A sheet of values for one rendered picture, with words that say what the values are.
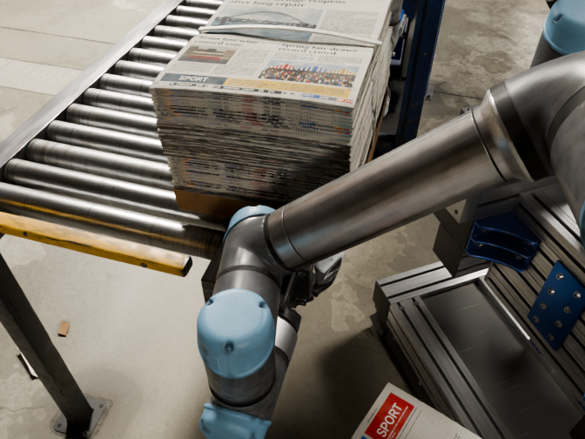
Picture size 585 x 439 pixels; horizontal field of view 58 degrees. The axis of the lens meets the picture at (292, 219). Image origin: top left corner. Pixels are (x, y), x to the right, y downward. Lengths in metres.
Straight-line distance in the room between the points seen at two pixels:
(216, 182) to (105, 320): 1.07
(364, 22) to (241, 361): 0.57
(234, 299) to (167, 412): 1.08
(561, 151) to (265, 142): 0.41
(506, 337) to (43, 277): 1.47
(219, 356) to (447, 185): 0.27
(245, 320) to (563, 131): 0.32
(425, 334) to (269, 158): 0.83
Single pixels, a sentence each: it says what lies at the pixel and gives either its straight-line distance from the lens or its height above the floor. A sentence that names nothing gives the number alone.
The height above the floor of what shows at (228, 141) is 0.96.
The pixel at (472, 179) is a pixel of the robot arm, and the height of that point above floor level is 1.09.
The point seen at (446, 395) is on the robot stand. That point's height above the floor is 0.23.
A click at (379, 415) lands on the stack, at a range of 0.64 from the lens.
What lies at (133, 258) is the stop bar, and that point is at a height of 0.82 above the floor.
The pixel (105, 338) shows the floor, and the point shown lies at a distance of 1.76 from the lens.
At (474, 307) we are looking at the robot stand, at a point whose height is 0.21.
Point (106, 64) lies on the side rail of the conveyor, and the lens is 1.34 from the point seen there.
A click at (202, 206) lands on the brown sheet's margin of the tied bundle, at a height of 0.83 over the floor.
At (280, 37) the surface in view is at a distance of 0.85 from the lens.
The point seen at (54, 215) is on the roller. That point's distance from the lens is 0.97.
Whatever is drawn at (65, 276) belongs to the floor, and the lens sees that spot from 1.96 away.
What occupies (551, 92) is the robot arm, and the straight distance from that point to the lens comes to 0.48.
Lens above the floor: 1.40
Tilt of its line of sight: 45 degrees down
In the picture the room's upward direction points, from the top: straight up
